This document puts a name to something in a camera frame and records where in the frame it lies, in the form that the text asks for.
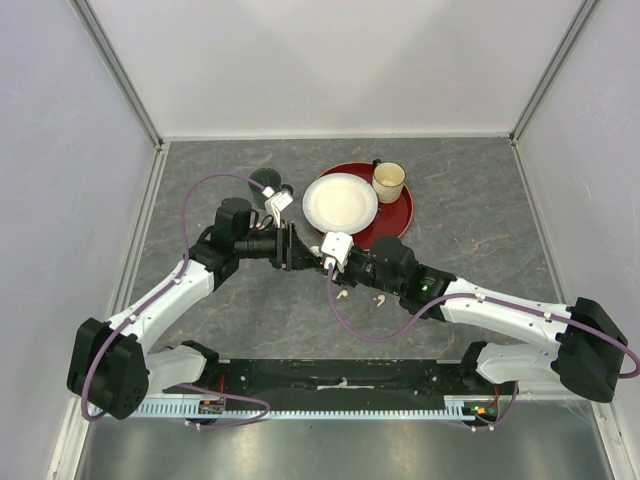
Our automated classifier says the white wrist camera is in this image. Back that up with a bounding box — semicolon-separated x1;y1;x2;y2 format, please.
261;186;293;228
320;231;354;272

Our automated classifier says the left rear aluminium post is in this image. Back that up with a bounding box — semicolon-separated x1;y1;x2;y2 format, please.
69;0;164;150

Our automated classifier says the beige cup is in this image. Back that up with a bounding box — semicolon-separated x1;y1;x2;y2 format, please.
371;159;406;204

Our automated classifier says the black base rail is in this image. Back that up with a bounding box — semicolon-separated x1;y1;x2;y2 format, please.
199;357;519;416

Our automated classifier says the front aluminium frame rail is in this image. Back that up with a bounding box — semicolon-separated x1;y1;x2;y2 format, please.
518;382;586;401

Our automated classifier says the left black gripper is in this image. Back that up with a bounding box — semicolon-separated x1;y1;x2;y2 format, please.
235;219;323;272

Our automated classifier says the dark green mug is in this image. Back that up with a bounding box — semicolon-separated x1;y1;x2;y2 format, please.
248;168;294;210

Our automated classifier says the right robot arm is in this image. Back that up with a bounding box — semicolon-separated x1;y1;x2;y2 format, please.
303;232;632;403

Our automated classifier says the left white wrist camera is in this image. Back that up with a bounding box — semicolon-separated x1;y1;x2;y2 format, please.
261;186;293;228

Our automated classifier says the slotted cable duct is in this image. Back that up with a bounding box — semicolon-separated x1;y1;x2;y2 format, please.
131;395;498;421

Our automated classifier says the aluminium post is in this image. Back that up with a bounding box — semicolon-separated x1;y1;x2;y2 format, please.
509;0;600;145
69;0;164;150

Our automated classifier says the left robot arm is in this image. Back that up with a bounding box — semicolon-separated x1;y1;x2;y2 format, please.
67;198;321;421

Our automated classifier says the white plate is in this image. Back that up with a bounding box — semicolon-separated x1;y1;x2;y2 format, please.
302;173;378;234

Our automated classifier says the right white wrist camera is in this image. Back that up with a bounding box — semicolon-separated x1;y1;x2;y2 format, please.
320;231;354;272

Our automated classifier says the right rear aluminium post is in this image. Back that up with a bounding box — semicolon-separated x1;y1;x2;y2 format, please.
509;0;600;145

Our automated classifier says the red round tray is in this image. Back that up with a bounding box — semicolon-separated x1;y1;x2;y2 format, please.
316;161;414;250

